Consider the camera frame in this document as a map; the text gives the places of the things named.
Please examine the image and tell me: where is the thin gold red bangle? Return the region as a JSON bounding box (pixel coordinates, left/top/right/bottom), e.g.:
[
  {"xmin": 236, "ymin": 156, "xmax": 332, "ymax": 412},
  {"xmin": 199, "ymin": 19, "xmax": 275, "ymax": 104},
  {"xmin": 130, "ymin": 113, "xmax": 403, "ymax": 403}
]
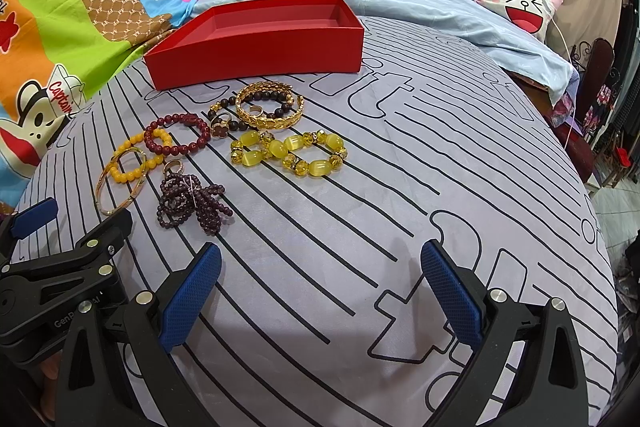
[{"xmin": 93, "ymin": 146, "xmax": 149, "ymax": 217}]

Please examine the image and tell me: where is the purple garnet bead strand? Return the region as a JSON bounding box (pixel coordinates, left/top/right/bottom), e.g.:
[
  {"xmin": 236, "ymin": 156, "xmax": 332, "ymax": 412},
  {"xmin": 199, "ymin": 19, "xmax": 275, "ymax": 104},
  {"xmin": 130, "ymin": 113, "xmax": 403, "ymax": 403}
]
[{"xmin": 156, "ymin": 172, "xmax": 233, "ymax": 235}]

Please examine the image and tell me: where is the gold hoop earring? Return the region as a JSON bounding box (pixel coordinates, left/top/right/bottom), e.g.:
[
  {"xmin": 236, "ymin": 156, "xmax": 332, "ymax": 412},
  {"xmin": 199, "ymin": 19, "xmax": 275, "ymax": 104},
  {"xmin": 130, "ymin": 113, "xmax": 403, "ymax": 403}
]
[{"xmin": 163, "ymin": 159, "xmax": 183, "ymax": 176}]

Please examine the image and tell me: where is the yellow amber bead bracelet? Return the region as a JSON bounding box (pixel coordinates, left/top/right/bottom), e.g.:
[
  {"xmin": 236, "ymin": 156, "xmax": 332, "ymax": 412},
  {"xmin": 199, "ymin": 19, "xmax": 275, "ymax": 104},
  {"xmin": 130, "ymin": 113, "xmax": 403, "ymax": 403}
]
[{"xmin": 108, "ymin": 126, "xmax": 175, "ymax": 184}]

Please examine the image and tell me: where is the dark red bead bracelet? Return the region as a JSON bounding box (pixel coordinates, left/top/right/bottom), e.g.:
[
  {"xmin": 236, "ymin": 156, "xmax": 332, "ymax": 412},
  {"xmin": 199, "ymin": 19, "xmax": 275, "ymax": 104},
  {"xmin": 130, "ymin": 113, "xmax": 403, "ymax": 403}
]
[{"xmin": 143, "ymin": 111, "xmax": 213, "ymax": 157}]

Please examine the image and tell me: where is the gold clover ring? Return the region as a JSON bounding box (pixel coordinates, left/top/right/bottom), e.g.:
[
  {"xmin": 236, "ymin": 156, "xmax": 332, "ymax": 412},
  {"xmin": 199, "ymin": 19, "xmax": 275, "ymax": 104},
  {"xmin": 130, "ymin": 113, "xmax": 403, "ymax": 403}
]
[{"xmin": 209, "ymin": 111, "xmax": 234, "ymax": 139}]

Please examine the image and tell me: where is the yellow cat-eye bead bracelet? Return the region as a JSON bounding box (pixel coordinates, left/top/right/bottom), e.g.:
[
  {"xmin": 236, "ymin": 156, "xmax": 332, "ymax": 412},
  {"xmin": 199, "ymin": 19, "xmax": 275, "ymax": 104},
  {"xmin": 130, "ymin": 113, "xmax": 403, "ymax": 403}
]
[{"xmin": 229, "ymin": 129, "xmax": 350, "ymax": 179}]

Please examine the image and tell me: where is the gold chain bangle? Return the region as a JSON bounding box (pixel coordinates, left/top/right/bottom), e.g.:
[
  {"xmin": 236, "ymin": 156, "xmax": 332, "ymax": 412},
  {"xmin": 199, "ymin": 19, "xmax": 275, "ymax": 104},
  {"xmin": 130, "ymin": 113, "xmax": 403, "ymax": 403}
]
[{"xmin": 234, "ymin": 80, "xmax": 305, "ymax": 130}]

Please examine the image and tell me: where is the dark wood bead bracelet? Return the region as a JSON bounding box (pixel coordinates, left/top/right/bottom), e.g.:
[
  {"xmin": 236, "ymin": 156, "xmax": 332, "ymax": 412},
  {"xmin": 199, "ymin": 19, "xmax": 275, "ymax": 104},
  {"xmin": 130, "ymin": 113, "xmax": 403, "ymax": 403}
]
[{"xmin": 207, "ymin": 89, "xmax": 296, "ymax": 134}]

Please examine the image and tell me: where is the red jewelry tray box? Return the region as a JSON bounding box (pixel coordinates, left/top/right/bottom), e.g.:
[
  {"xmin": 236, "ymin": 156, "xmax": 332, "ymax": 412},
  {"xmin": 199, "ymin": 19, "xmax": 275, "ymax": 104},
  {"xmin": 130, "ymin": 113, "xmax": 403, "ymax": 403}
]
[{"xmin": 144, "ymin": 0, "xmax": 364, "ymax": 90}]

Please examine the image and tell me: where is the grey striped bed sheet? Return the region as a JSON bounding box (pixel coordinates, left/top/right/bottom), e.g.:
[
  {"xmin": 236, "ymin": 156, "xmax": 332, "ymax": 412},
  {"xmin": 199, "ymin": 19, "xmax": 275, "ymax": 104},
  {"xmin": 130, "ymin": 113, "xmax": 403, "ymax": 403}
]
[{"xmin": 8, "ymin": 13, "xmax": 622, "ymax": 427}]

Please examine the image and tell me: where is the colourful monkey cartoon blanket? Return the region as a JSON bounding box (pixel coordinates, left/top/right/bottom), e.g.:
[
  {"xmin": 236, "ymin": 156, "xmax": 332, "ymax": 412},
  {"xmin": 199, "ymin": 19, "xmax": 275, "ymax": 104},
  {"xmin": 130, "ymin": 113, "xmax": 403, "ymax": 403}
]
[{"xmin": 1, "ymin": 0, "xmax": 198, "ymax": 213}]

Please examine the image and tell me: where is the light blue blanket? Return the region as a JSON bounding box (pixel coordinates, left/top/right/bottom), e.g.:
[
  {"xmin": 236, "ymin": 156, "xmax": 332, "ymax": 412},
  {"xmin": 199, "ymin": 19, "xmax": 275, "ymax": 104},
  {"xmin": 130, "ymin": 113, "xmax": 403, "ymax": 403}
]
[{"xmin": 192, "ymin": 0, "xmax": 579, "ymax": 104}]

